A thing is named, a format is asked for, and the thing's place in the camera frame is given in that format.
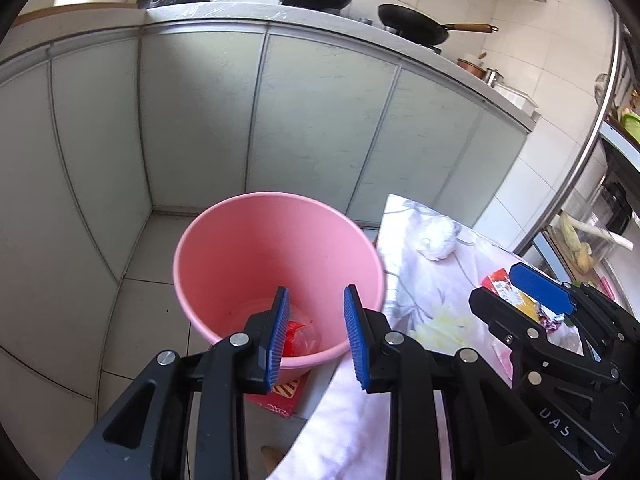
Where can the metal door frame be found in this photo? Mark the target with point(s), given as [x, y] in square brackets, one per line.
[595, 135]

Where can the black jug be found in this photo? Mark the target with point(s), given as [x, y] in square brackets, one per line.
[614, 207]

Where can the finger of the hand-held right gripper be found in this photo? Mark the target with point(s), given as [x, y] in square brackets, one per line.
[500, 317]
[540, 285]

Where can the red yellow snack wrapper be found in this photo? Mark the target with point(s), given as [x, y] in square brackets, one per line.
[500, 285]

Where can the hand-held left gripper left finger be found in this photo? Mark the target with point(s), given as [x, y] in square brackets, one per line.
[279, 340]

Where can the pink plastic bucket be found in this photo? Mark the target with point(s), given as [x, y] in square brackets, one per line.
[280, 240]

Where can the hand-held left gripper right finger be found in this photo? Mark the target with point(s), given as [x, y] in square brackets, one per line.
[356, 340]

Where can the floral tablecloth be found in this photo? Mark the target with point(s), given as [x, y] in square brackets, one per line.
[440, 290]

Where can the red striped cardboard box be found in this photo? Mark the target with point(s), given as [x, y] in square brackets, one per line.
[280, 397]

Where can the leek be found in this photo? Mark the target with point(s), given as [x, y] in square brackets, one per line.
[600, 232]

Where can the red clear plastic wrapper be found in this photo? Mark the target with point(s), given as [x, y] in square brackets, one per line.
[297, 337]

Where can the copper pot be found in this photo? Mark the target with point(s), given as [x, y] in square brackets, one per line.
[472, 67]

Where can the ginger root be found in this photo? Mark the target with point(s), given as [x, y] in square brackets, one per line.
[583, 257]

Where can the white rectangular container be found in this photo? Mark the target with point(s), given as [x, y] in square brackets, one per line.
[517, 97]

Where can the grey kitchen cabinet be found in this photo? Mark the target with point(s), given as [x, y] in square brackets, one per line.
[200, 110]

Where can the crumpled white plastic bag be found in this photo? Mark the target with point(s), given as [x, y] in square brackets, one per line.
[435, 240]

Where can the green vegetable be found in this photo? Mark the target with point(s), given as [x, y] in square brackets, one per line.
[632, 127]

